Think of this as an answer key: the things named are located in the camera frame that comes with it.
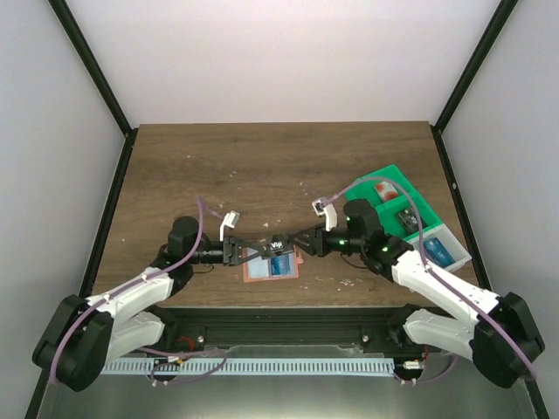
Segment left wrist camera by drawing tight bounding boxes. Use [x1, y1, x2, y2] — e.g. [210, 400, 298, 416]
[219, 210, 240, 241]

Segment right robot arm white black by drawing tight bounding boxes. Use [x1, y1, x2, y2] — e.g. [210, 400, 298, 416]
[290, 199, 545, 388]

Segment black frame post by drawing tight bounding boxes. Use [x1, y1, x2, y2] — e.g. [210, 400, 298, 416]
[434, 0, 520, 130]
[46, 0, 134, 135]

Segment right black frame post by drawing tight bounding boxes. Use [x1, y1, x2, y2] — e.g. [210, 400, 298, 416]
[434, 0, 520, 130]

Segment blue card in holder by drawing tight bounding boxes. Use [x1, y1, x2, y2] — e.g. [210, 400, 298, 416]
[270, 255, 293, 277]

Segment green plastic organizer tray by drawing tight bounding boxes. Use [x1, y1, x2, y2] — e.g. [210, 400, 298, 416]
[344, 164, 443, 240]

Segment white slotted cable duct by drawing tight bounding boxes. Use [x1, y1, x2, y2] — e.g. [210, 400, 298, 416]
[101, 358, 395, 377]

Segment black card in tray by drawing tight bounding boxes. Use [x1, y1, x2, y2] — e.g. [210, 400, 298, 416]
[396, 208, 424, 235]

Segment left black frame post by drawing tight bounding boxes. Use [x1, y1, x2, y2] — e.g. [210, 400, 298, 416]
[46, 0, 134, 135]

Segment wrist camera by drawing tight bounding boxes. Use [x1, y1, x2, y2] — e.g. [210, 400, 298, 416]
[312, 197, 338, 231]
[219, 210, 240, 241]

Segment black card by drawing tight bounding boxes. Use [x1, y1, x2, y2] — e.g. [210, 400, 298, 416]
[257, 234, 295, 259]
[396, 208, 424, 235]

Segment red white card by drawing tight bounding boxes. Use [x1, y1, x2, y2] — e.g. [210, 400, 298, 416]
[374, 181, 399, 203]

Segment blue card in bin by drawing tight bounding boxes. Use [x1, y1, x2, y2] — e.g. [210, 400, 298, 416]
[423, 237, 455, 268]

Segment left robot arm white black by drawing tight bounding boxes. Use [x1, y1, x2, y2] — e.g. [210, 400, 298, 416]
[31, 216, 293, 392]

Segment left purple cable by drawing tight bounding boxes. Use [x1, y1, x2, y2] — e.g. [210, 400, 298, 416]
[48, 195, 228, 388]

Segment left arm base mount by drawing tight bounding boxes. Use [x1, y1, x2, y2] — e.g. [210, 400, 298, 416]
[140, 324, 207, 353]

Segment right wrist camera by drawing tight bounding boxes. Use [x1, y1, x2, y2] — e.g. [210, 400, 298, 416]
[312, 197, 338, 231]

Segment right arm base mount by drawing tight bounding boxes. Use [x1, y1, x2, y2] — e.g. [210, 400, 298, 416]
[360, 304, 425, 357]

